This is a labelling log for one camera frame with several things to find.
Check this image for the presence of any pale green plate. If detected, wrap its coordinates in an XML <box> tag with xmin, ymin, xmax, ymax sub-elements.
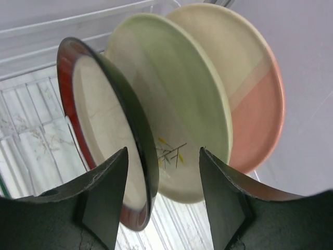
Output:
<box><xmin>105</xmin><ymin>13</ymin><xmax>233</xmax><ymax>203</ymax></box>

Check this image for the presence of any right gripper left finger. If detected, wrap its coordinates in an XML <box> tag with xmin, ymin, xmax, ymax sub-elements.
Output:
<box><xmin>1</xmin><ymin>148</ymin><xmax>128</xmax><ymax>249</ymax></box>

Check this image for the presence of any white wire dish rack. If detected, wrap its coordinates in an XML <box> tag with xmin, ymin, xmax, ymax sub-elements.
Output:
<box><xmin>0</xmin><ymin>0</ymin><xmax>261</xmax><ymax>250</ymax></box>

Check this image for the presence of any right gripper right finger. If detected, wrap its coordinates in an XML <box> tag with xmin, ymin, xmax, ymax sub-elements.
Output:
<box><xmin>199</xmin><ymin>148</ymin><xmax>332</xmax><ymax>249</ymax></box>

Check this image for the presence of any pink and cream plate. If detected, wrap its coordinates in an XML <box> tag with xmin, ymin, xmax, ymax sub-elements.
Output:
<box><xmin>168</xmin><ymin>3</ymin><xmax>285</xmax><ymax>173</ymax></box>

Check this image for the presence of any dark rimmed beige plate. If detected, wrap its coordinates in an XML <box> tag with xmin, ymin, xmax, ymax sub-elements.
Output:
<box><xmin>57</xmin><ymin>37</ymin><xmax>159</xmax><ymax>231</ymax></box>

